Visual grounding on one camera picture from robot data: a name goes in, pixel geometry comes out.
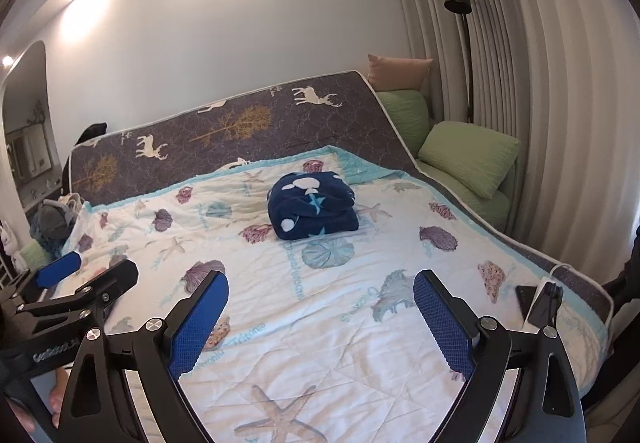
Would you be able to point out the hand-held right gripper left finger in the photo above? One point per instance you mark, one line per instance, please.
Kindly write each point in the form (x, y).
(200, 318)

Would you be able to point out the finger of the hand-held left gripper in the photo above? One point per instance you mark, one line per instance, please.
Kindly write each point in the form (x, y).
(57, 270)
(115, 280)

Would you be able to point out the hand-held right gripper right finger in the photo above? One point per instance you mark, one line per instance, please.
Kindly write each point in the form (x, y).
(440, 318)

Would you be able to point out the blue star print fleece garment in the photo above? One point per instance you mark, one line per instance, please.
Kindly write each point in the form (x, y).
(310, 213)

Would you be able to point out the pile of clothes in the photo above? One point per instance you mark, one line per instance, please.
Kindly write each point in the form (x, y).
(52, 220)

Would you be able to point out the person's left hand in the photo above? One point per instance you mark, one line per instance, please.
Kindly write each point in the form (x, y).
(61, 398)

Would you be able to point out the green cloth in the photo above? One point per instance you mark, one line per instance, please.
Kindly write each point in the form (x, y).
(35, 254)

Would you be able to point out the black phone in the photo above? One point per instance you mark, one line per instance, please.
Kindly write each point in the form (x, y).
(525, 300)

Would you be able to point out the white seashell print quilt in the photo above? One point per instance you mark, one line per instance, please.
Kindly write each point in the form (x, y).
(350, 348)

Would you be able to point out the white charger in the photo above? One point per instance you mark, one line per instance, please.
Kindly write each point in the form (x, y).
(544, 300)

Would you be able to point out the green bench cushion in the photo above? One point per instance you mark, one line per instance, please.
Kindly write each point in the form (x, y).
(480, 210)

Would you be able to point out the gold framed mirror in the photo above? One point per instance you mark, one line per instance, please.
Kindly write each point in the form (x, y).
(30, 150)

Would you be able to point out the black cloth item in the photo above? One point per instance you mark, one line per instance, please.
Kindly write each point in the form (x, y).
(92, 133)

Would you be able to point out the green pillow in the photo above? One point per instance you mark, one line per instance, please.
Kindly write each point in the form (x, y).
(470, 153)
(405, 118)

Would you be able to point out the dark object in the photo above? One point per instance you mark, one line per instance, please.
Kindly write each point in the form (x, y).
(622, 273)

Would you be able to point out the grey deer print mattress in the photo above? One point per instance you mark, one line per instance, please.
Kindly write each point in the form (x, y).
(225, 123)

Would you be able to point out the pink pillow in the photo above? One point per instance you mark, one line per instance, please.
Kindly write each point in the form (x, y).
(400, 73)

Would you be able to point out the beige pleated curtain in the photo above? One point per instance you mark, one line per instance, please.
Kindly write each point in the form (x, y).
(550, 73)

